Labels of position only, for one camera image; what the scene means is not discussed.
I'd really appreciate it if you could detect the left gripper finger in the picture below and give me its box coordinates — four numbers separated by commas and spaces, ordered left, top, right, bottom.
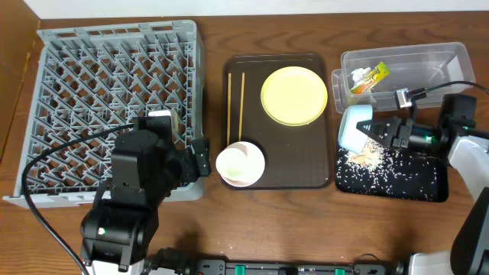
192, 137, 210, 153
193, 152, 212, 180

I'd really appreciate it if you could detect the light blue bowl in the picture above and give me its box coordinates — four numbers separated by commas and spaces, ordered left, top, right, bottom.
338, 105, 373, 154

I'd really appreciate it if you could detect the small white cup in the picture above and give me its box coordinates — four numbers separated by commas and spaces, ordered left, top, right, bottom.
215, 148, 248, 181

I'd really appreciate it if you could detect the rice food waste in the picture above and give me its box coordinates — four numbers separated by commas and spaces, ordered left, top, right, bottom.
336, 137, 439, 199

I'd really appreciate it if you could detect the green snack wrapper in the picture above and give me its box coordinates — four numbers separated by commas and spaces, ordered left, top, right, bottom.
350, 62, 390, 95

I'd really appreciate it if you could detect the white tissue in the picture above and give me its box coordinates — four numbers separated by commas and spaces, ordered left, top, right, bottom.
351, 67, 371, 86

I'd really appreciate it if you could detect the wooden chopstick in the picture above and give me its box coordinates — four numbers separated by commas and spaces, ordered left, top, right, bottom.
226, 73, 232, 146
238, 73, 245, 141

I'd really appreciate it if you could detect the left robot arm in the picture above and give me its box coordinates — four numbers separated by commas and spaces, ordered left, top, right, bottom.
81, 130, 211, 273

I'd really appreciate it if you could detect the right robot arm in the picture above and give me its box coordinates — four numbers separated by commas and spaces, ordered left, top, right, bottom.
353, 94, 488, 275

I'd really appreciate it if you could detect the black food waste tray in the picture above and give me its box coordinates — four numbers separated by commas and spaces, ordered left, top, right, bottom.
335, 137, 450, 203

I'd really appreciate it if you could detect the clear plastic waste bin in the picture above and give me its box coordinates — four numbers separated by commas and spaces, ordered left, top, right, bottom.
332, 42, 476, 114

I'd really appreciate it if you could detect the white pink bowl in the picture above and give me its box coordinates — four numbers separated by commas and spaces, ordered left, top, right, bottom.
218, 141, 266, 188

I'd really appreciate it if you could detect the dark brown serving tray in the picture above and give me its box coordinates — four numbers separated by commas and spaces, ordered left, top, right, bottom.
222, 53, 334, 190

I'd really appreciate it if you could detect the yellow round plate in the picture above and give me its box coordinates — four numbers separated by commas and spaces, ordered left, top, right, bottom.
261, 66, 328, 127

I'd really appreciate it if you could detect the grey plastic dish rack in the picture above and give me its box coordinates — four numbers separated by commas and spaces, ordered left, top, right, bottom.
6, 20, 206, 208

